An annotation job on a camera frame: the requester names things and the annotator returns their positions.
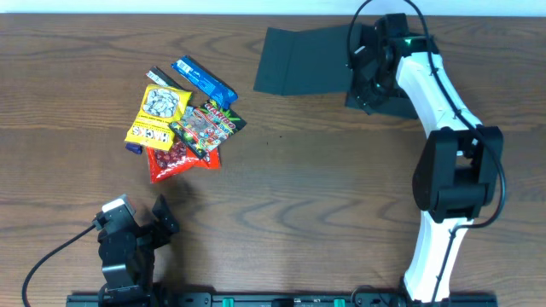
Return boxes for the green black candy bar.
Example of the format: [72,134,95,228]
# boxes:
[146,67,183,90]

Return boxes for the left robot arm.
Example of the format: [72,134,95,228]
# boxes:
[93,194,180,306]

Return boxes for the blue Oreo cookie pack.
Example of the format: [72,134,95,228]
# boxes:
[171,55,238,109]

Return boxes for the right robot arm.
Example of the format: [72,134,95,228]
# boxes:
[346,14,506,306]

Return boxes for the yellow Hacks candy bag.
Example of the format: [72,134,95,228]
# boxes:
[125,84,192,151]

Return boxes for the purple chocolate bar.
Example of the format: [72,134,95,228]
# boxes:
[125,143,142,154]

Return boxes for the red Hacks candy bag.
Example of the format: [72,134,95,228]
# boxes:
[146,141,221,183]

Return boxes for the black cardboard gift box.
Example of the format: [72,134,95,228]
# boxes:
[253,24,417,119]

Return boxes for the Haribo gummy candy bag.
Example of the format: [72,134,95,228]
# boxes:
[168,99,247,159]

